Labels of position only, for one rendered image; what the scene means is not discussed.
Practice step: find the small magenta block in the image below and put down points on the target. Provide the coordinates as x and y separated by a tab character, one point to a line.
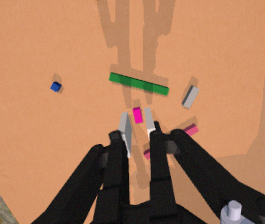
137	115

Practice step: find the short grey rod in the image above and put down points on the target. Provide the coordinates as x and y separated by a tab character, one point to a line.
190	96

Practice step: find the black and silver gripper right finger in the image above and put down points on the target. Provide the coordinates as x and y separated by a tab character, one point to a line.
230	200

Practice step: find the pink rod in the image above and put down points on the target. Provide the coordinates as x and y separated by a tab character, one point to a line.
190	130

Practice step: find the green rod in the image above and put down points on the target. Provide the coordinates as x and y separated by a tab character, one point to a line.
138	83

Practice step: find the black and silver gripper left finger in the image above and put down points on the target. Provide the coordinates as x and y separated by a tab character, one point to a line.
110	163

